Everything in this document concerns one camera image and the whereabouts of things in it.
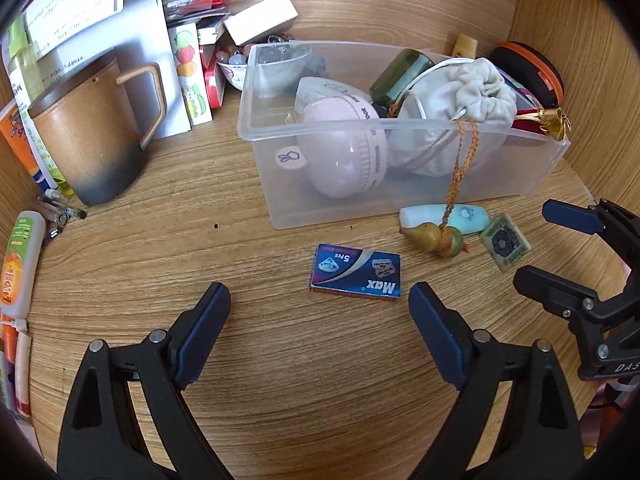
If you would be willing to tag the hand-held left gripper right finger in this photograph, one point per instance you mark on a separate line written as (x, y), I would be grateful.
(440, 335)

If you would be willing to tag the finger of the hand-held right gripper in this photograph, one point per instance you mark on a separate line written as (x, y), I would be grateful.
(570, 215)
(545, 285)

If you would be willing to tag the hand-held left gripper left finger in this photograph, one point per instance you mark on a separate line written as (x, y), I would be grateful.
(200, 330)

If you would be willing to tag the red velvet pouch gold top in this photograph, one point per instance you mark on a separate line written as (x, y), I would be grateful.
(530, 120)

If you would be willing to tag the blue razor blade box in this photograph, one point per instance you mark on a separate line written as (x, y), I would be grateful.
(350, 270)

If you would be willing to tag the clear plastic storage box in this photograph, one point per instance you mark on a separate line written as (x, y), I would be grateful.
(350, 210)

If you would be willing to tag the pink round case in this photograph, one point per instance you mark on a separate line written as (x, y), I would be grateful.
(335, 155)

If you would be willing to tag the dark green bottle white label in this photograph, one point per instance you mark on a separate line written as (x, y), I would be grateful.
(400, 77)

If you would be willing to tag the wooden desktop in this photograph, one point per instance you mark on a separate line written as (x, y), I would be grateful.
(200, 185)

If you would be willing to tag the small green printed packet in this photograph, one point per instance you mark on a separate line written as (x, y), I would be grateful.
(505, 242)

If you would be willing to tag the mint green tube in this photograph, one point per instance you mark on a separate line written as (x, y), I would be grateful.
(470, 217)

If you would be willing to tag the black case orange zip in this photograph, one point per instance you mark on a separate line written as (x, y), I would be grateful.
(525, 65)

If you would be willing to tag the white orange tube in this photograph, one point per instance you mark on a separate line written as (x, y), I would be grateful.
(20, 360)

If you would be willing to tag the white bottle orange label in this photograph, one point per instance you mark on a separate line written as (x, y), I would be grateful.
(20, 260)

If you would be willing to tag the brown mug with lid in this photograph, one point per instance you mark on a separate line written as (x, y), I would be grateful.
(85, 150)

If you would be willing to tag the red white box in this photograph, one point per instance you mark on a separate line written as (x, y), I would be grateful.
(212, 85)

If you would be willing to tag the fruit print box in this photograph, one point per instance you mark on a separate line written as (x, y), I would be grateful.
(187, 75)

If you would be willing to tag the ceramic bowl with beads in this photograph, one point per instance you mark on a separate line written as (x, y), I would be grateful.
(234, 72)

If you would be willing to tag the orange sunscreen tube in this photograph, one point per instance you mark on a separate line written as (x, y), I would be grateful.
(15, 135)

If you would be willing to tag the white bowl with marbles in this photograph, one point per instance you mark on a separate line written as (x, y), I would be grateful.
(280, 67)

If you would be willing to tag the dark object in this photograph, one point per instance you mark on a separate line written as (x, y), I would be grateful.
(316, 66)

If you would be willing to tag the white standing box with paper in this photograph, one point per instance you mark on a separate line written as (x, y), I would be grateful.
(145, 35)

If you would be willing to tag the white cardboard box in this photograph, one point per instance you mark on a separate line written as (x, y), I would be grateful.
(260, 17)

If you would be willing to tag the green white cartons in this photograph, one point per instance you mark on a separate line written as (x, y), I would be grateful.
(20, 60)

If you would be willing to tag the white printed paper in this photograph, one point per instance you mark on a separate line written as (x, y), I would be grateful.
(75, 5)

